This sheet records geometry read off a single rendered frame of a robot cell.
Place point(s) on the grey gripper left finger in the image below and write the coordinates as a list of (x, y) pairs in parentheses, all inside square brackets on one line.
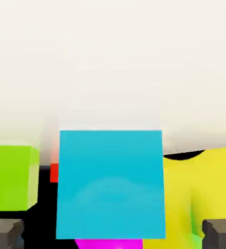
[(3, 233)]

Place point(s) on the large yellow box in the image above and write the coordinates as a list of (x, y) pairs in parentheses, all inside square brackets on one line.
[(202, 186)]

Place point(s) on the small magenta cube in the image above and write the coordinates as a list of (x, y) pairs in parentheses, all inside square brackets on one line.
[(109, 244)]

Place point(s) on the small green cube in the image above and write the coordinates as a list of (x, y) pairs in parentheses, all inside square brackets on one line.
[(9, 178)]

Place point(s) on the small cyan cube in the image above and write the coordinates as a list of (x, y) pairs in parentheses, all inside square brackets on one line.
[(110, 184)]

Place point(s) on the small red cube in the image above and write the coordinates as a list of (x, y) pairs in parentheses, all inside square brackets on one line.
[(54, 172)]

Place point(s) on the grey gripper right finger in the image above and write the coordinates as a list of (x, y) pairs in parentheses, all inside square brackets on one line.
[(220, 234)]

